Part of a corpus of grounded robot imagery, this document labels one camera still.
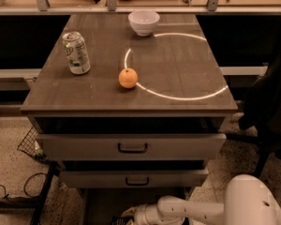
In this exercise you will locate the middle grey drawer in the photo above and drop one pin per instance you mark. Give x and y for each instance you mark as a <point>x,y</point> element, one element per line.
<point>134,179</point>

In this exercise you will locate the grey drawer cabinet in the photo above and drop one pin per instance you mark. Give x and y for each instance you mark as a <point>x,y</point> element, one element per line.
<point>142,123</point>

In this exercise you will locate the black office chair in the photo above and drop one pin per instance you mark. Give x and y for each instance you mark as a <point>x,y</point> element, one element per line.
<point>262,110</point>

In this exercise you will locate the orange fruit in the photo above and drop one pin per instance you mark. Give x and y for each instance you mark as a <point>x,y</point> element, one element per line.
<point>128,78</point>

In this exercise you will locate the bottom grey drawer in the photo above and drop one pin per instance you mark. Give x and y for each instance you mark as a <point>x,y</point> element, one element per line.
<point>101,205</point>

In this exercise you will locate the top grey drawer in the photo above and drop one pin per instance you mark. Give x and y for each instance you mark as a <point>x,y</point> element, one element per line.
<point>130,147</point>

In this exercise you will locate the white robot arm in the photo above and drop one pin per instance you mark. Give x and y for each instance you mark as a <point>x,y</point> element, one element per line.
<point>247,201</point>

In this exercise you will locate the grey drawer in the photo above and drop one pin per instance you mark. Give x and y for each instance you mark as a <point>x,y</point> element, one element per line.
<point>134,179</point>
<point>101,205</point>
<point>130,147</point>

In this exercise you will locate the black metal stand leg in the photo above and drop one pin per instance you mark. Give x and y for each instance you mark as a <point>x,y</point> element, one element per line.
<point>35,203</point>

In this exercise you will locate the green white soda can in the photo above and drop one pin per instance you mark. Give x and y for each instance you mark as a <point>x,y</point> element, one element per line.
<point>76,52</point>

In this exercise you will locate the black wire basket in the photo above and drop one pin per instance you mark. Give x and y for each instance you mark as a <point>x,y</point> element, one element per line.
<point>31,148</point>

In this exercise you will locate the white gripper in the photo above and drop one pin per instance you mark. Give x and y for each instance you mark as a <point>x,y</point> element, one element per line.
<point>142,214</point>

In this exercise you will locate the white ceramic bowl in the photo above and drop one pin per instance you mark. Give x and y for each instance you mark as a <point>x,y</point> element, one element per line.
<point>143,22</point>

